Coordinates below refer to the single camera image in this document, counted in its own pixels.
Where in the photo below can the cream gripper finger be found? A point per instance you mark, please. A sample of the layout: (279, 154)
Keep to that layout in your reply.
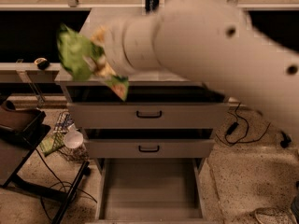
(98, 36)
(103, 69)

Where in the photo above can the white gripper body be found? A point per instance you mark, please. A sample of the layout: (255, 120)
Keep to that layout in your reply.
(114, 48)

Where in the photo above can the green rice chip bag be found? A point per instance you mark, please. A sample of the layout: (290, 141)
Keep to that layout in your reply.
(78, 55)

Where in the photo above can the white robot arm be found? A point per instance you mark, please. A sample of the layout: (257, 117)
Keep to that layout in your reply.
(209, 41)

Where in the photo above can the top grey drawer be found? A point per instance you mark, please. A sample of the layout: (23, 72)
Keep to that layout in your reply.
(157, 107)

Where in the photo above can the grey drawer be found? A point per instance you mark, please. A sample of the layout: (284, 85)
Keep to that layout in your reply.
(149, 143)
(149, 191)
(157, 107)

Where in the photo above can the middle grey drawer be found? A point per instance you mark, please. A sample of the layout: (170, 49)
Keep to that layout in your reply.
(149, 143)

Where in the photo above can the grey drawer cabinet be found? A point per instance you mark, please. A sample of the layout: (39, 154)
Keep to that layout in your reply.
(149, 135)

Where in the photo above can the bottom grey drawer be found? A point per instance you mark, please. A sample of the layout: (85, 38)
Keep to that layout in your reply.
(149, 191)

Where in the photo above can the black tape measure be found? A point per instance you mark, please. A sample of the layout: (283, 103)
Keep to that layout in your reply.
(42, 63)

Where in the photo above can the white cup on floor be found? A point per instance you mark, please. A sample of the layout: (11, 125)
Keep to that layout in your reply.
(73, 139)

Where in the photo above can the black table stand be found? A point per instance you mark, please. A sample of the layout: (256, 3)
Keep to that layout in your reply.
(21, 131)

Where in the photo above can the green packet on floor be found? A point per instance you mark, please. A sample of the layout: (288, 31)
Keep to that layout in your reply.
(52, 143)

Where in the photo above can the black wheeled stand base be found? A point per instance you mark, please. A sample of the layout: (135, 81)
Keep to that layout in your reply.
(286, 140)

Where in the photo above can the wire mesh basket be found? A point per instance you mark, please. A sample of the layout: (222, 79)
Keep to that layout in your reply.
(61, 128)

